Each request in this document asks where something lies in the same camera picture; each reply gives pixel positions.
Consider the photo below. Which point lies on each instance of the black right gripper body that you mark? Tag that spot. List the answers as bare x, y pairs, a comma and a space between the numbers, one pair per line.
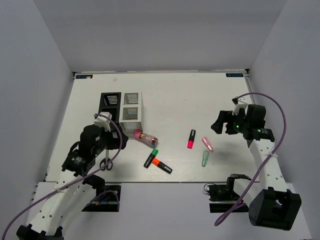
236, 123

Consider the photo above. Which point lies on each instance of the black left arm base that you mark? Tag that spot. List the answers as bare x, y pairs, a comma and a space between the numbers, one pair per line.
107, 200

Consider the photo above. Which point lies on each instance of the orange capped black highlighter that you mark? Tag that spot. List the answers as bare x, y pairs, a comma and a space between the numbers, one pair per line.
162, 166

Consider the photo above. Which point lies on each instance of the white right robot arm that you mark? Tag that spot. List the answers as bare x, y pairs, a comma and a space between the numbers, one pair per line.
271, 204

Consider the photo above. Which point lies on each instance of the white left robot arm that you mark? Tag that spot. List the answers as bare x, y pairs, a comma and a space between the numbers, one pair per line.
78, 185

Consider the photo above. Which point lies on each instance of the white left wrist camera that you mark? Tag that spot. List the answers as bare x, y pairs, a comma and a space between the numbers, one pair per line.
102, 120

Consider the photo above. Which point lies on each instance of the blue label sticker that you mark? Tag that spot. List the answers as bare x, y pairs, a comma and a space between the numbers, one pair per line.
84, 76
234, 75

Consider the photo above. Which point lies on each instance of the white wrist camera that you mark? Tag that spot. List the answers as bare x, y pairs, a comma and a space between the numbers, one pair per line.
240, 103
102, 120

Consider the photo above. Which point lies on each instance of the black slatted organizer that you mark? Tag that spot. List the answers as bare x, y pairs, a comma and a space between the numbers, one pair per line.
110, 102

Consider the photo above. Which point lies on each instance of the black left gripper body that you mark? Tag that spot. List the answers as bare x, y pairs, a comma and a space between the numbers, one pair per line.
108, 141

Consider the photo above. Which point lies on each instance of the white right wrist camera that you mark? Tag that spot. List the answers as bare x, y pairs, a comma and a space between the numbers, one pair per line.
240, 103

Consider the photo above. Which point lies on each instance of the white slatted organizer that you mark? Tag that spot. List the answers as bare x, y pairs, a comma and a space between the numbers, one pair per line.
131, 112

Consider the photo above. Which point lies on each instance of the green capped black highlighter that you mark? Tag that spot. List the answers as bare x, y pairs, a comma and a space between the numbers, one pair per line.
150, 158

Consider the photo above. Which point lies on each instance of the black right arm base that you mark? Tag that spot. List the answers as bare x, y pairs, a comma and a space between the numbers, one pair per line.
220, 197

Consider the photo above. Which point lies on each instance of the blue label sticker right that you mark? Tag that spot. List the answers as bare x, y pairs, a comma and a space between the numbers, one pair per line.
234, 75

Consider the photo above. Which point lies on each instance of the blue label sticker left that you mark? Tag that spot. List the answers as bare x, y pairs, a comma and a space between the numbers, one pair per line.
84, 76

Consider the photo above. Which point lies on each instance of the pink capped black highlighter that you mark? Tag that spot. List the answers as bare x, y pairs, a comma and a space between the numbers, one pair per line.
191, 139

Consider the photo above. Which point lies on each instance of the pink translucent tube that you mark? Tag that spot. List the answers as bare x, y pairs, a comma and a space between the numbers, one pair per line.
207, 144

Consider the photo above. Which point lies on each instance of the pink capped clear tube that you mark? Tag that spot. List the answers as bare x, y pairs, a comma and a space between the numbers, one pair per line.
145, 138

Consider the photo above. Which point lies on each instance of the black handled scissors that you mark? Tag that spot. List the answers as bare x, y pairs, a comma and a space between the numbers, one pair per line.
105, 163

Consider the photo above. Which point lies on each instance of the green translucent tube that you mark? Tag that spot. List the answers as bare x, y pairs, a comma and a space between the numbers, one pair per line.
205, 157

